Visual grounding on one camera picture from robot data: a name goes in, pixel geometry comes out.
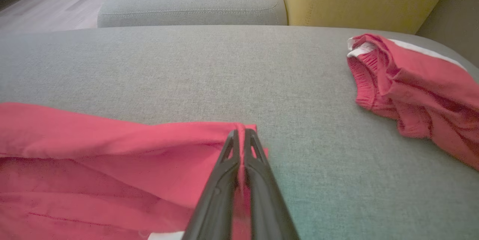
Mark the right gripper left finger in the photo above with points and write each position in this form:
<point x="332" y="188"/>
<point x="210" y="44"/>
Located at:
<point x="217" y="202"/>

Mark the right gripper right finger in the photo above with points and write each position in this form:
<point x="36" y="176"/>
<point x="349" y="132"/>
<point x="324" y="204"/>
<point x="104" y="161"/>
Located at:
<point x="265" y="202"/>

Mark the red white shorts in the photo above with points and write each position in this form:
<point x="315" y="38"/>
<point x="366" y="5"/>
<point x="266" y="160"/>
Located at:
<point x="93" y="165"/>

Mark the red white-trimmed shorts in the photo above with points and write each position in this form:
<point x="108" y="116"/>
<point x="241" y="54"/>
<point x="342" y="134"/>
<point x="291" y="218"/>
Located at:
<point x="419" y="90"/>

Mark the grey fabric sofa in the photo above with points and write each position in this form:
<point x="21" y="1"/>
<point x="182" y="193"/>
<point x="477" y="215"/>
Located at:
<point x="187" y="75"/>

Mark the grey sofa backrest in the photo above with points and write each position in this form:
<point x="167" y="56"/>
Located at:
<point x="456" y="15"/>

